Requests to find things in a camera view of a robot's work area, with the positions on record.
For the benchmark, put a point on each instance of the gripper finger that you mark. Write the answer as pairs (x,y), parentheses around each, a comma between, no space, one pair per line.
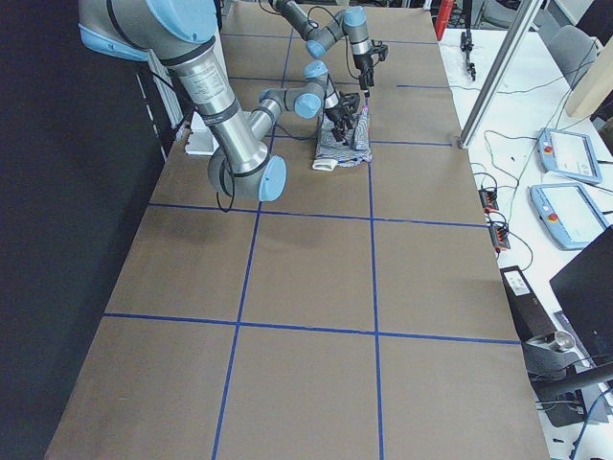
(366,82)
(349,138)
(339,133)

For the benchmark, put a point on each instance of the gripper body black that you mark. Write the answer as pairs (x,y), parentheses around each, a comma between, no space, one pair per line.
(335,114)
(362,64)

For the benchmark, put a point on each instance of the striped polo shirt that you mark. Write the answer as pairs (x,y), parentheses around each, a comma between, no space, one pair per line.
(353,150)

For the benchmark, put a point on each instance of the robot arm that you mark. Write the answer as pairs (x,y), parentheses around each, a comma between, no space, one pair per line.
(350,25)
(183,35)

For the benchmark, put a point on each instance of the red cylinder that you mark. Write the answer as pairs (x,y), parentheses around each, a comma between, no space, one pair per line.
(442,18)

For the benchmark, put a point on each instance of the orange black connector box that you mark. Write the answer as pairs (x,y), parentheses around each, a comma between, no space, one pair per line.
(488,200)

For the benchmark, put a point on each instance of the grey office chair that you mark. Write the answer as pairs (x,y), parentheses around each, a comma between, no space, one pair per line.
(574,52)

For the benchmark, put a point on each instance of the far teach pendant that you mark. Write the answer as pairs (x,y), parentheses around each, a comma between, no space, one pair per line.
(570,154)

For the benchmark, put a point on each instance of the teach pendant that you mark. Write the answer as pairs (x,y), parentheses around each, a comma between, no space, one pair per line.
(570,154)
(569,214)

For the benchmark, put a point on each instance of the near teach pendant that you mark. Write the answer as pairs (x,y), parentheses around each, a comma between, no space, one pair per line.
(569,214)

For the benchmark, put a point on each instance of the black flat box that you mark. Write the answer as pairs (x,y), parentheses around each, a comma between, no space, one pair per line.
(529,317)

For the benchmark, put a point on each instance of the black monitor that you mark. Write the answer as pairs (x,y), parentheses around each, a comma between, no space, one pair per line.
(583,289)

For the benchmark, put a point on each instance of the metal cup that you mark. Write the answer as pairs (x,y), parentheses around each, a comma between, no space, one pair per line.
(563,342)

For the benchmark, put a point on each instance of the aluminium frame post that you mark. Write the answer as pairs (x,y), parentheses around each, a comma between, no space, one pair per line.
(519,27)

